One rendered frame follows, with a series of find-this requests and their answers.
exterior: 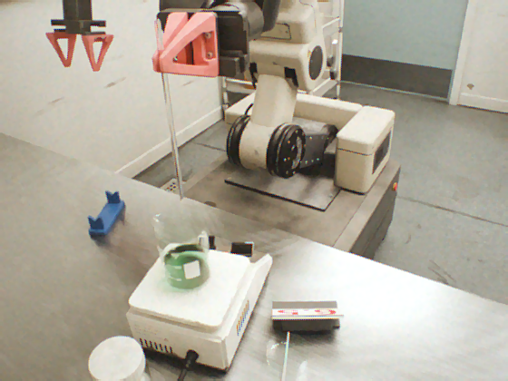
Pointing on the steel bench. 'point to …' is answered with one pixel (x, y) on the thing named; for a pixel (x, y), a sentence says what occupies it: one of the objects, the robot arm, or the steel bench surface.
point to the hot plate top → (179, 308)
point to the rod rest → (98, 226)
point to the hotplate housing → (226, 336)
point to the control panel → (247, 258)
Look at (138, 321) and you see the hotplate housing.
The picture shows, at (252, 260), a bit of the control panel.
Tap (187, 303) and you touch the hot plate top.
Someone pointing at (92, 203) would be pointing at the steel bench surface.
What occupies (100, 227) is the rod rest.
